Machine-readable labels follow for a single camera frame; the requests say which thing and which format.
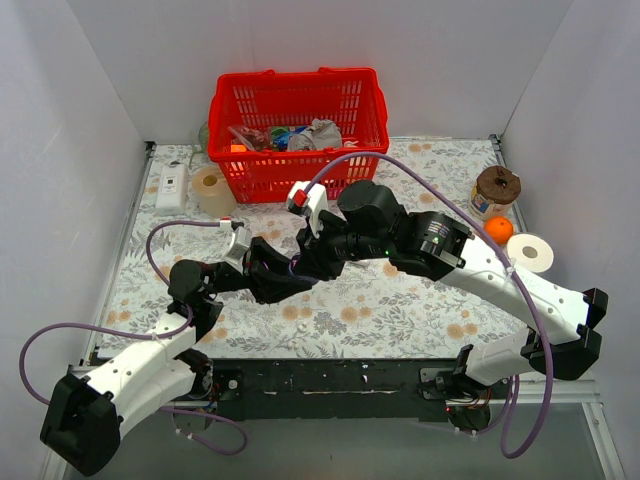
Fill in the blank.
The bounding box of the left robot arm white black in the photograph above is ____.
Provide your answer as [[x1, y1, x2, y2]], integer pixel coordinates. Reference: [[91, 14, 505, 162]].
[[40, 237, 313, 476]]

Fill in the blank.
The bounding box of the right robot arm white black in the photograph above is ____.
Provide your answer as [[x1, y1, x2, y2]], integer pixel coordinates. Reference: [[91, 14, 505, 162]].
[[287, 180, 608, 399]]

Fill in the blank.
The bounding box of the floral table cloth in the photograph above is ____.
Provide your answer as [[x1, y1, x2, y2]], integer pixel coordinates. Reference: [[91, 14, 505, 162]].
[[94, 137, 521, 359]]

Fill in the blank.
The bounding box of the beige tape roll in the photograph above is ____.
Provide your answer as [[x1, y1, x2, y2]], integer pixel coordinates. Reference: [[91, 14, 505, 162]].
[[192, 165, 237, 218]]

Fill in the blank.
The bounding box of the crumpled grey bag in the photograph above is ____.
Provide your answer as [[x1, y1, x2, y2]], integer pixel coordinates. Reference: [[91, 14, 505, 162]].
[[287, 119, 343, 152]]

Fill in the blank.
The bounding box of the brown lidded jar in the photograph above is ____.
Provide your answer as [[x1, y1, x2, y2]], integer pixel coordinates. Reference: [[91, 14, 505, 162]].
[[469, 165, 522, 221]]

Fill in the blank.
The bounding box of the orange fruit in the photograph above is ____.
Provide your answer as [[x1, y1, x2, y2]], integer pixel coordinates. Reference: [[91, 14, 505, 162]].
[[484, 216, 515, 245]]

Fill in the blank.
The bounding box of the red plastic shopping basket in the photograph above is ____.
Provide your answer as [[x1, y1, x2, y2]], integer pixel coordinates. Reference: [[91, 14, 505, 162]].
[[208, 67, 389, 203]]

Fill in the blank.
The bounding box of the white toilet paper roll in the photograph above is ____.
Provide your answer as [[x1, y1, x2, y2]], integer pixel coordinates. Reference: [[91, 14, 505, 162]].
[[506, 233, 554, 273]]

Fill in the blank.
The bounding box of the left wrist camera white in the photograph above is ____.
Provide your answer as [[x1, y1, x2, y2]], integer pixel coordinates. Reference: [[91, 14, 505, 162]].
[[220, 217, 252, 274]]

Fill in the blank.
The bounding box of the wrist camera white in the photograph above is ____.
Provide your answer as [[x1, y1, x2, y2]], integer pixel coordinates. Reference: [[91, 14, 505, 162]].
[[286, 181, 328, 238], [220, 217, 252, 274]]

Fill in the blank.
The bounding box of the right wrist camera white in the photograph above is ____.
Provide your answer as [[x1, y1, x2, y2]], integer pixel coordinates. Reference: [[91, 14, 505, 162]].
[[286, 181, 328, 238]]

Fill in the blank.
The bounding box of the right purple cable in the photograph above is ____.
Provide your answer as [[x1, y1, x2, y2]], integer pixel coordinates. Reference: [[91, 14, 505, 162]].
[[304, 152, 555, 459]]

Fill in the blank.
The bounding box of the purple cable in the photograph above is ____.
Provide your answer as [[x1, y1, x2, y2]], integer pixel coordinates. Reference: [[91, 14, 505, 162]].
[[18, 219, 249, 457], [304, 152, 555, 459]]

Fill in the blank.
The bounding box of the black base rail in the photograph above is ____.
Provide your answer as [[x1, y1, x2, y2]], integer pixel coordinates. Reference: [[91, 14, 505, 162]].
[[175, 358, 506, 422]]

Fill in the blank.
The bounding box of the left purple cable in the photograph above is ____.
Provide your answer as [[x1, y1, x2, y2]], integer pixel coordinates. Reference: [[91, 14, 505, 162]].
[[18, 219, 249, 457]]

